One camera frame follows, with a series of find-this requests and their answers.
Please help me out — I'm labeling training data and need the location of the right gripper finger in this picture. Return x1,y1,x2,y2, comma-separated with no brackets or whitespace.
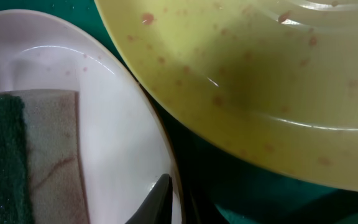
126,174,173,224

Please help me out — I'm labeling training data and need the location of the yellow-green rimmed plate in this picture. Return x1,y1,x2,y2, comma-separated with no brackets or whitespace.
96,0,358,191

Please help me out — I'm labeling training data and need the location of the white plate with red stain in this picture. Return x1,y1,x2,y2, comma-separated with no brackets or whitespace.
0,9,182,223

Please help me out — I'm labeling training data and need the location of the teal plastic tray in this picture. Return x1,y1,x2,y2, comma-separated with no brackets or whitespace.
0,1,358,223

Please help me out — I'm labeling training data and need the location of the green scouring sponge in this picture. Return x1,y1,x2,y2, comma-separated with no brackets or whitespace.
0,90,89,224

